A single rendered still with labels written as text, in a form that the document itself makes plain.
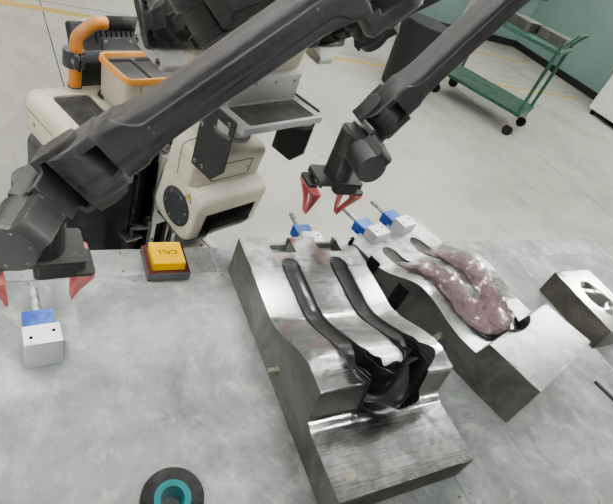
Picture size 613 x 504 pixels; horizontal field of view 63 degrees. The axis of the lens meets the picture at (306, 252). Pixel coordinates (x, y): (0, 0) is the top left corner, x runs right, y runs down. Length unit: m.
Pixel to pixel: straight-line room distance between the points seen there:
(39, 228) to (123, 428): 0.35
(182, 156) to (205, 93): 0.67
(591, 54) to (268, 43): 8.55
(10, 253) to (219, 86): 0.27
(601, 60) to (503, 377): 8.05
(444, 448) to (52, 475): 0.57
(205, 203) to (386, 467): 0.71
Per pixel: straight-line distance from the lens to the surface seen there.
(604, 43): 8.94
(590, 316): 1.43
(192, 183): 1.21
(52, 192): 0.60
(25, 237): 0.56
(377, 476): 0.79
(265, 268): 0.92
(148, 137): 0.56
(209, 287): 0.98
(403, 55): 4.91
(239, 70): 0.54
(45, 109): 1.42
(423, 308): 1.07
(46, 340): 0.81
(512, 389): 1.04
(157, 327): 0.90
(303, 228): 1.14
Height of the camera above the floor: 1.50
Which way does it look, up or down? 38 degrees down
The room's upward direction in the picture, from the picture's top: 24 degrees clockwise
